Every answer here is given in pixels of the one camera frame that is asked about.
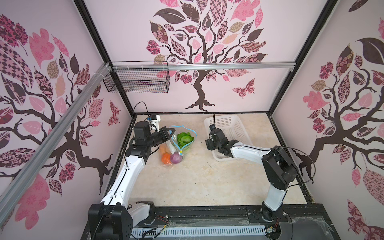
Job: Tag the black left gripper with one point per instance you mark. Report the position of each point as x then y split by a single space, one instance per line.
165 136

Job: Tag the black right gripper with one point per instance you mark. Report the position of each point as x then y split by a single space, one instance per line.
208 143

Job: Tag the yellow toy potato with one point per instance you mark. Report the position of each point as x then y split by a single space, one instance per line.
163 149

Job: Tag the green toy cabbage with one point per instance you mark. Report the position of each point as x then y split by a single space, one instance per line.
184 139

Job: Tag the clear blue-zipper zip bag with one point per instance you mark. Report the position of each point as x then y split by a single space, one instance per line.
174 150

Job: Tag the orange toy pumpkin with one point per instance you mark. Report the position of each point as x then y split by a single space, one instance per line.
166 159

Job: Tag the purple toy onion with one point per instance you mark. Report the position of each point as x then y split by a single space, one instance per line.
176 158

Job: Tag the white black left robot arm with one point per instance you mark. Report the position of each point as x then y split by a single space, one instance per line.
113 218

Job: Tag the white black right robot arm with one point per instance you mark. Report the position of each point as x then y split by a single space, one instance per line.
279 167

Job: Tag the white perforated plastic basket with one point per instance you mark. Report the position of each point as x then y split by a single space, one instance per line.
232 127

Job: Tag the black base platform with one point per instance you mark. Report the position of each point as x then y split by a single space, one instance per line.
292 222

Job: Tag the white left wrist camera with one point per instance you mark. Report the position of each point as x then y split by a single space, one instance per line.
154 121

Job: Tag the black wire mesh basket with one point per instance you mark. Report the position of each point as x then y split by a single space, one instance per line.
138 77

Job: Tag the white slotted cable duct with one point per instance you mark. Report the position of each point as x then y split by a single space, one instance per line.
181 232

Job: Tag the aluminium rail back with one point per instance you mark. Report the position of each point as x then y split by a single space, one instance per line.
210 66

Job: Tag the aluminium rail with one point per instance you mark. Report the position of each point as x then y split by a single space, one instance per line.
210 66
24 179

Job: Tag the aluminium rail left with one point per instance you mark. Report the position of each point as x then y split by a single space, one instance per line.
24 179

